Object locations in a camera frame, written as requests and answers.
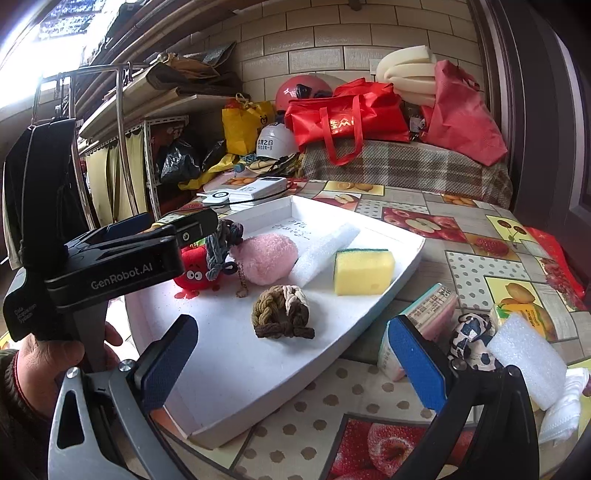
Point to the white tray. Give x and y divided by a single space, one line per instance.
231 369

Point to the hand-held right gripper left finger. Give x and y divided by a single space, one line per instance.
171 360

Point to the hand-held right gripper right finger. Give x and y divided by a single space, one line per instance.
418 369

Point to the red helmet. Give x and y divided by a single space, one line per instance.
288 94

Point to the person's left hand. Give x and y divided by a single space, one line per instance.
46 364

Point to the yellow sponge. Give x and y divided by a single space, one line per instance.
364 274

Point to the white round device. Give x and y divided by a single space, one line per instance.
214 197

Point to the pastel cloth pack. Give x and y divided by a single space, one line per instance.
429 309

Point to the grey panelled door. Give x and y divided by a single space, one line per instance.
531 115

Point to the white foam roll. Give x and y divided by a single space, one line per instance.
406 74

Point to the pink fluffy pompom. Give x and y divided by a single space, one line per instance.
268 258

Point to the person's left forearm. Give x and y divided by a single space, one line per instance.
18 438

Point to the white helmet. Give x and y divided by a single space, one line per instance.
272 143

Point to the yellow shopping bag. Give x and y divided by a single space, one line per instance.
240 124

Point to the yellow curtain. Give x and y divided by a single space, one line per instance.
106 184

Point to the red tote bag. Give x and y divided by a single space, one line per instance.
341 115

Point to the stack of boards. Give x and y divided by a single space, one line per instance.
175 78

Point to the red plush toy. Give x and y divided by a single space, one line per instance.
194 274

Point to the metal shelf rack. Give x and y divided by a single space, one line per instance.
121 115

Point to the plaid blanket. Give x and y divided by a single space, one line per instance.
392 166

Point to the fruit print tablecloth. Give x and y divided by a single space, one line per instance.
351 397

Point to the cow print scrunchie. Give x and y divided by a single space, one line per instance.
471 337

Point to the black plastic bag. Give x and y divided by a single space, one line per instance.
178 164

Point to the red fabric bag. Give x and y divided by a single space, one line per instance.
461 124

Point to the white foam block in tray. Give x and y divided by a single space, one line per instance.
318 258

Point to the yellow plastic bag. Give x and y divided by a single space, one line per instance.
207 175

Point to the white remote control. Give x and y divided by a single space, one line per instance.
258 187

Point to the red printed plastic bag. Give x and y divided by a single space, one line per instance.
554 267

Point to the yellow carton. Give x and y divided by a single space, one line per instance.
531 318

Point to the white cloth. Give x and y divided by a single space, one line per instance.
563 415

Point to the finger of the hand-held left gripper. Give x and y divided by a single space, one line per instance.
127 226
194 226

